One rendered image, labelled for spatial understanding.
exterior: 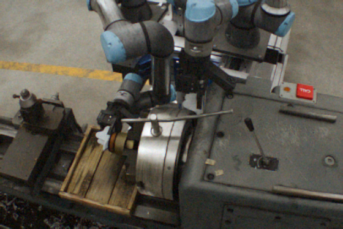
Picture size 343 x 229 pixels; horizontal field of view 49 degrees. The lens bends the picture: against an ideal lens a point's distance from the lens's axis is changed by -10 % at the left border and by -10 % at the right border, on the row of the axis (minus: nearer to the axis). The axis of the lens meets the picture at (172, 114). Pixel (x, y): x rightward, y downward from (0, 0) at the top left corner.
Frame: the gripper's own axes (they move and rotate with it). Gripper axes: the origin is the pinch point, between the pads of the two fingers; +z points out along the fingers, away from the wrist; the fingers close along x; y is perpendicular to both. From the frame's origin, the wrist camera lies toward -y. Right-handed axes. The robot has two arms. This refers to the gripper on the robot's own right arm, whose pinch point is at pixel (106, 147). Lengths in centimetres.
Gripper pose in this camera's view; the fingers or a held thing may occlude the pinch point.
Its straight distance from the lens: 147.9
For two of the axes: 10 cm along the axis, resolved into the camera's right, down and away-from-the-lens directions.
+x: -0.5, -6.5, -7.6
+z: -2.8, 7.4, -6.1
